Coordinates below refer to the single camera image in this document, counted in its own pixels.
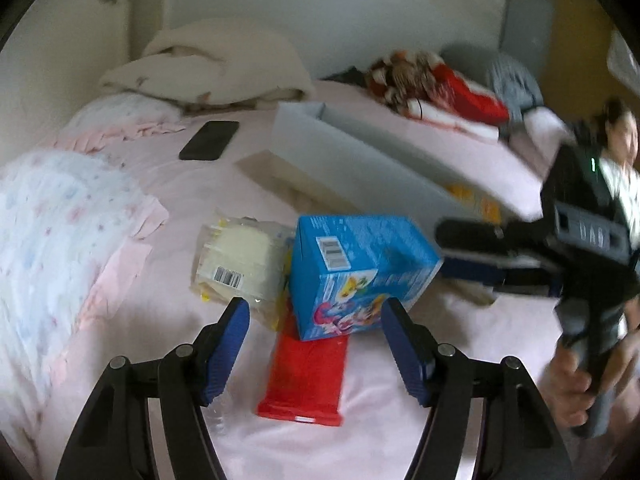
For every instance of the grey panel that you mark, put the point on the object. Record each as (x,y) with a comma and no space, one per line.
(530,25)

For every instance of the cream padded headboard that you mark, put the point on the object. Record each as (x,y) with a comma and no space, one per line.
(60,40)

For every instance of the white garment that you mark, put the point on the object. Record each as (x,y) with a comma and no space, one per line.
(545,127)

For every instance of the floral white quilt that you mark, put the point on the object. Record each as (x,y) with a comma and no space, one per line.
(60,220)

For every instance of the red patterned cloth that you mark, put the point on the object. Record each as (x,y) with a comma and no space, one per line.
(450,90)

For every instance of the person's right hand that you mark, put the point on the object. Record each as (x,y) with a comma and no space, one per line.
(567,390)

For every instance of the red snack packet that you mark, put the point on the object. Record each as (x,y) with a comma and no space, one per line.
(305,380)

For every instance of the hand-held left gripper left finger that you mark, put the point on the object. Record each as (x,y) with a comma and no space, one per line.
(227,355)

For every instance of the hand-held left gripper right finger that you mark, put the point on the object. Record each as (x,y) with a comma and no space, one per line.
(402,355)

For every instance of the floral pillow with pink frill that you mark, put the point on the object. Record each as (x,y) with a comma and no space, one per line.
(115,115)

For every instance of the black smartphone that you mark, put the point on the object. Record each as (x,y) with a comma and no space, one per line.
(210,140)

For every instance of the person's upper body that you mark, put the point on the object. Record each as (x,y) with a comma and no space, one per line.
(622,160)

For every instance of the dark cloth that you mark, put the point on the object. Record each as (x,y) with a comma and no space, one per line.
(345,76)

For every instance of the folded cream blanket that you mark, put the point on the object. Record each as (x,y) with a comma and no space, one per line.
(210,65)

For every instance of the person's right forearm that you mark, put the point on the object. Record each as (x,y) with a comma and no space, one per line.
(627,355)

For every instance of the white fabric storage box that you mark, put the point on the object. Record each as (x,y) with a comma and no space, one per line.
(380,160)

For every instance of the clear bread packet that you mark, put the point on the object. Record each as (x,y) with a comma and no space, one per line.
(240,265)

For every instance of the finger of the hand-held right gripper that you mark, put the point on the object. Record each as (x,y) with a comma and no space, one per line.
(470,269)
(480,235)

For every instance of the blue cartoon carton box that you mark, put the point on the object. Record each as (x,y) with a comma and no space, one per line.
(350,260)

